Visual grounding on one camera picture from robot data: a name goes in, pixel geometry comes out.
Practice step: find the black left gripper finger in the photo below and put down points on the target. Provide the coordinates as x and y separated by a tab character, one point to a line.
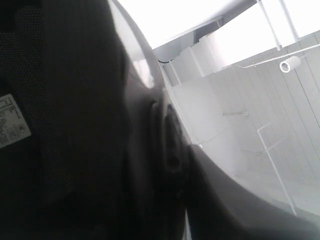
221	209

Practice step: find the black helmet with visor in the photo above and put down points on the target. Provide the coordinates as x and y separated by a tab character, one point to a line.
90	146

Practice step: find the white ceiling spotlight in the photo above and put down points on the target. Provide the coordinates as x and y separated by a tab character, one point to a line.
290	64

